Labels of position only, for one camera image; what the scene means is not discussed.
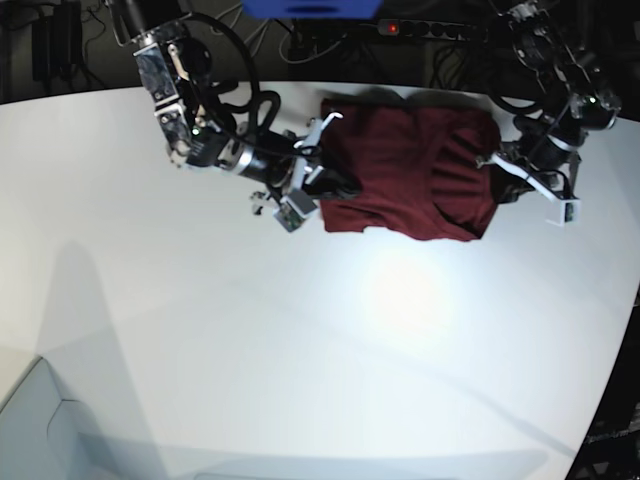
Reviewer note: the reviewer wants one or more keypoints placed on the black power strip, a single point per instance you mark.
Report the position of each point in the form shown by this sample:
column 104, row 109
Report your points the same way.
column 420, row 31

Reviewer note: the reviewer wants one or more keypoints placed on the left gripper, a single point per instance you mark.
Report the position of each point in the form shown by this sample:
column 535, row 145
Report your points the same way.
column 533, row 163

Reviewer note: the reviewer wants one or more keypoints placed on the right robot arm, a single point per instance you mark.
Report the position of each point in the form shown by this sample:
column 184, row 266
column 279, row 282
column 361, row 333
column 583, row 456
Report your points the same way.
column 202, row 131

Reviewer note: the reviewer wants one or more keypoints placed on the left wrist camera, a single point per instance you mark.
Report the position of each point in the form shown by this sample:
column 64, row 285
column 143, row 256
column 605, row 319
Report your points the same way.
column 562, row 212

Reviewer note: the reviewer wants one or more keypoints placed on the blue box at top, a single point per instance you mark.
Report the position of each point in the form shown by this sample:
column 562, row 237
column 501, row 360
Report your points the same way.
column 314, row 9

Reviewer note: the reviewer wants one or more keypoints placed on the black equipment box left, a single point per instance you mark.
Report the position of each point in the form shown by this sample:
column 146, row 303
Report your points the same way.
column 56, row 43

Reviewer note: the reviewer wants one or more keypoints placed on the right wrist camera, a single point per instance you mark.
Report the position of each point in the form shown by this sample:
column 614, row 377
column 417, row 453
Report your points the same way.
column 294, row 209

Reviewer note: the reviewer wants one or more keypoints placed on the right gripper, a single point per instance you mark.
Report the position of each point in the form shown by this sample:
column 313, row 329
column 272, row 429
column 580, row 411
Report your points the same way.
column 310, row 168

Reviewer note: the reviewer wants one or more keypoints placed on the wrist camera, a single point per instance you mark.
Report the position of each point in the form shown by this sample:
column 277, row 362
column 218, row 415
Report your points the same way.
column 294, row 209
column 562, row 212

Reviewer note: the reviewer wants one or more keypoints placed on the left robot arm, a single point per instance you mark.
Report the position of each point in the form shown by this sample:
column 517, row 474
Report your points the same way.
column 576, row 99

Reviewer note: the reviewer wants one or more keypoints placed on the dark red t-shirt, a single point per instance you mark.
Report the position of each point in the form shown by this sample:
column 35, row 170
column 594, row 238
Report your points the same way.
column 417, row 168

